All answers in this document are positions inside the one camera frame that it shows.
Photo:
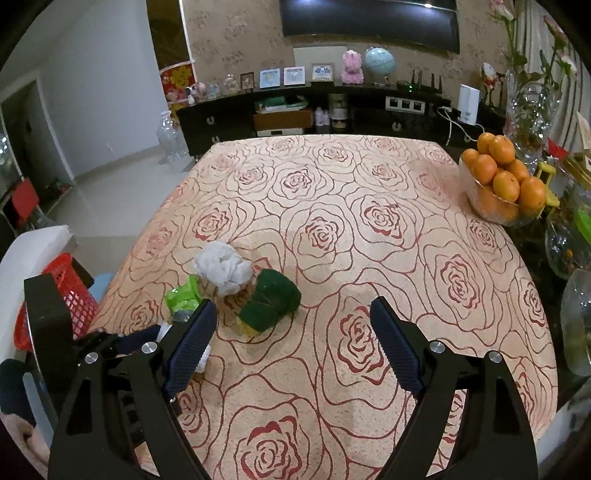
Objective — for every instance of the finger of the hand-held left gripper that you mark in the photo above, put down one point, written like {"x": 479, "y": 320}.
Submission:
{"x": 138, "y": 340}

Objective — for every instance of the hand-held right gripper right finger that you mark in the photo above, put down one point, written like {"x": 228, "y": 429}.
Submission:
{"x": 397, "y": 350}

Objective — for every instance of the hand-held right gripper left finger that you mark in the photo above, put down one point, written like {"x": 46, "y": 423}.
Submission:
{"x": 187, "y": 355}

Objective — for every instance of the red plastic basket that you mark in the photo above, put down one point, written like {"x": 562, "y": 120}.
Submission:
{"x": 82, "y": 300}

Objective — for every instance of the light green wrapper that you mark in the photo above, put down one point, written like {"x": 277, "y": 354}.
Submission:
{"x": 182, "y": 297}

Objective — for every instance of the white tissue ball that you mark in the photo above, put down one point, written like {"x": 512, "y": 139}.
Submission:
{"x": 224, "y": 267}

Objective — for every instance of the dark green sponge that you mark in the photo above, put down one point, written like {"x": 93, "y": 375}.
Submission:
{"x": 270, "y": 297}

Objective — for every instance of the light blue stool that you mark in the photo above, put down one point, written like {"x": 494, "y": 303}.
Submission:
{"x": 104, "y": 284}

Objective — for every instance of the white foam block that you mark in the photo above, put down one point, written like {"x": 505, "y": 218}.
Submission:
{"x": 27, "y": 249}

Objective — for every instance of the red chair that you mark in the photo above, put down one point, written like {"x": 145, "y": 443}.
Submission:
{"x": 25, "y": 201}

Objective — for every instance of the rose pattern tablecloth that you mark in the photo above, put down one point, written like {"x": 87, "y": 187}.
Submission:
{"x": 346, "y": 230}

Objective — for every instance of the clear glass fruit bowl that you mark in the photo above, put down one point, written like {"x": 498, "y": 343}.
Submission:
{"x": 485, "y": 205}

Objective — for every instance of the tall clear glass vase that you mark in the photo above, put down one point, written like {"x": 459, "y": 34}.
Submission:
{"x": 577, "y": 323}

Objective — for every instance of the round glass bowl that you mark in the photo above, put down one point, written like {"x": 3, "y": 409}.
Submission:
{"x": 563, "y": 251}

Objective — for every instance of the glass bowl of oranges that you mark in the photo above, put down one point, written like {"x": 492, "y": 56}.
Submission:
{"x": 505, "y": 184}

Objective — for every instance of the large clear water bottle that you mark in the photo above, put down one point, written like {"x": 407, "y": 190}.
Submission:
{"x": 171, "y": 136}

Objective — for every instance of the green lid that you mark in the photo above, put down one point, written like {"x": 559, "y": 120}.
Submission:
{"x": 584, "y": 224}

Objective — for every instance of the black television cabinet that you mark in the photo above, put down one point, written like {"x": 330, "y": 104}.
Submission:
{"x": 369, "y": 124}

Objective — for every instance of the yellow miniature chair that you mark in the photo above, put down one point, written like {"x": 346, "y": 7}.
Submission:
{"x": 547, "y": 170}

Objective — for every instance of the small white bottles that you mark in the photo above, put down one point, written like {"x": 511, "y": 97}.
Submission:
{"x": 322, "y": 117}

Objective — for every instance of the white socket panel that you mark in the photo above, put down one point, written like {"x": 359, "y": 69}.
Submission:
{"x": 405, "y": 104}

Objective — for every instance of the glass storage jar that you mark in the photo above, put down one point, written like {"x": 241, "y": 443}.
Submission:
{"x": 339, "y": 108}

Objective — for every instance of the glass jar with gold lid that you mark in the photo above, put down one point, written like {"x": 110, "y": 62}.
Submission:
{"x": 577, "y": 177}

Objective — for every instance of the brown box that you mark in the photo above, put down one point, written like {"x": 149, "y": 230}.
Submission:
{"x": 281, "y": 121}

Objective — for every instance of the red paper ornament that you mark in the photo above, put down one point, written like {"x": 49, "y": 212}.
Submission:
{"x": 557, "y": 150}

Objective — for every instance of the white upright device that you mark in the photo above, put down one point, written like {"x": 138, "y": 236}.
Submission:
{"x": 468, "y": 104}

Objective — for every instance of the small pink figurines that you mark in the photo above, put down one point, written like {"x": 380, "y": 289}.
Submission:
{"x": 205, "y": 91}

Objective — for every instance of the red festive poster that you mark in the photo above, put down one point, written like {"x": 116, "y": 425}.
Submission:
{"x": 178, "y": 81}

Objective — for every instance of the black router with antennas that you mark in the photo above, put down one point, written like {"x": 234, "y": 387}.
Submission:
{"x": 418, "y": 85}

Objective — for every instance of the green tray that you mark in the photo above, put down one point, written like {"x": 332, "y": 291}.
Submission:
{"x": 279, "y": 104}

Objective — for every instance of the crystal glass vase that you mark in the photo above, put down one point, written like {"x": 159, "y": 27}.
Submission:
{"x": 528, "y": 115}

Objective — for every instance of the glass dome ornament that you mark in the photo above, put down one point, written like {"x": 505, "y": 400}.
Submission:
{"x": 231, "y": 84}

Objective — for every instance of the beige paper card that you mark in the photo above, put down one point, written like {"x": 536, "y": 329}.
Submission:
{"x": 584, "y": 134}

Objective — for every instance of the egg shaped figurine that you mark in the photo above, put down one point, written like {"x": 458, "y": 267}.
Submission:
{"x": 488, "y": 78}

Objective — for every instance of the pink plush toy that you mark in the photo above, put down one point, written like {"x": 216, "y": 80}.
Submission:
{"x": 352, "y": 67}

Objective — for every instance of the light blue globe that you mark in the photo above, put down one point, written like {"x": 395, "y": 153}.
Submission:
{"x": 379, "y": 62}

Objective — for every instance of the white board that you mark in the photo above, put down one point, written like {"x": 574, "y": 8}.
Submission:
{"x": 318, "y": 57}

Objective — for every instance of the black flat television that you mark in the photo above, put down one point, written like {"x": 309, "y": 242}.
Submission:
{"x": 369, "y": 23}

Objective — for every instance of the pink rose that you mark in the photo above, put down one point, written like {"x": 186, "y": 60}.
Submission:
{"x": 570, "y": 65}
{"x": 555, "y": 28}
{"x": 501, "y": 7}

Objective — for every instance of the glass vase with roses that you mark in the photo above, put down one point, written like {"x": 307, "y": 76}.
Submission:
{"x": 579, "y": 41}

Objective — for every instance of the small dark picture frame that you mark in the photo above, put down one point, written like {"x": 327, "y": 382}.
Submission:
{"x": 247, "y": 81}

